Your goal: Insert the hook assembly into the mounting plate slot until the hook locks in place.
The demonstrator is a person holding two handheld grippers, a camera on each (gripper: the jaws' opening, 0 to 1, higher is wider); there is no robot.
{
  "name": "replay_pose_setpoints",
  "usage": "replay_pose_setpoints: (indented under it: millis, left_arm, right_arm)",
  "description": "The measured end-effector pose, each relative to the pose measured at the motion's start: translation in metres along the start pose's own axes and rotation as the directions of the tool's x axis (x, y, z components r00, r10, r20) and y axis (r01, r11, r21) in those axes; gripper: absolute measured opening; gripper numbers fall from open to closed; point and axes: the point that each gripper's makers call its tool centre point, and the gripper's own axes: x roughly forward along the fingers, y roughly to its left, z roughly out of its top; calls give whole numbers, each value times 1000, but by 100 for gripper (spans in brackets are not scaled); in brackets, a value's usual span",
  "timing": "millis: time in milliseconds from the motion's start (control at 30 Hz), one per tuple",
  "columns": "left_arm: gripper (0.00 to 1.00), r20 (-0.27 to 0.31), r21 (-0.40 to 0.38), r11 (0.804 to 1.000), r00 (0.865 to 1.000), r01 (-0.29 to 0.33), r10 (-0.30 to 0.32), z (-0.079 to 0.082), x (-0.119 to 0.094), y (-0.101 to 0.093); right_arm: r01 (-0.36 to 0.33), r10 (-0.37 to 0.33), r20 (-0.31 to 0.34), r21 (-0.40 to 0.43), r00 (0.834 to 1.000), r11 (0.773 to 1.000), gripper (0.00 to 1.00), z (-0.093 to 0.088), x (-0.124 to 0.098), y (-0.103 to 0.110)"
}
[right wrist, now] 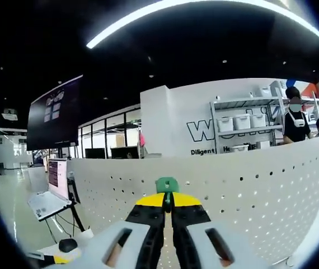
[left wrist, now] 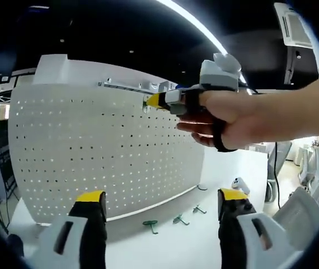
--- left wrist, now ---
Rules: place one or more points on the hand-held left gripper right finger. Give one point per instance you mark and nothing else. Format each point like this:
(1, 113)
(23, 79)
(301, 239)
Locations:
(235, 241)

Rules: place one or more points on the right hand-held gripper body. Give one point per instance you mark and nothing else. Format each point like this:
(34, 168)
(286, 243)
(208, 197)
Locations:
(219, 75)

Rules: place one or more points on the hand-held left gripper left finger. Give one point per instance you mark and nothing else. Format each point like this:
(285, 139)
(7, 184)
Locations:
(92, 238)

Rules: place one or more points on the white pegboard mounting plate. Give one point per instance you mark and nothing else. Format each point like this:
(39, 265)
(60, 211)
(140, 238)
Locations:
(92, 140)

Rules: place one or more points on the person's right hand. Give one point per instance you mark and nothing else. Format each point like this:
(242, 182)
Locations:
(240, 120)

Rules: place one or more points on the white storage rack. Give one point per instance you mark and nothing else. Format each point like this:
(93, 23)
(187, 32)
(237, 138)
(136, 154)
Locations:
(131, 87)

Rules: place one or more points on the ceiling light strip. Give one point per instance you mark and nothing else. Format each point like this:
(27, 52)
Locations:
(201, 26)

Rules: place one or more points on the white handheld device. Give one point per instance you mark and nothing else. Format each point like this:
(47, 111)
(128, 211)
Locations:
(239, 185)

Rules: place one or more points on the ceiling air conditioner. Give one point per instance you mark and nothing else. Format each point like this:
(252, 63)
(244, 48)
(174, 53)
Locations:
(293, 25)

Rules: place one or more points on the white square pillar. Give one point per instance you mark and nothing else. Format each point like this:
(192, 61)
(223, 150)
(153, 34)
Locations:
(50, 68)

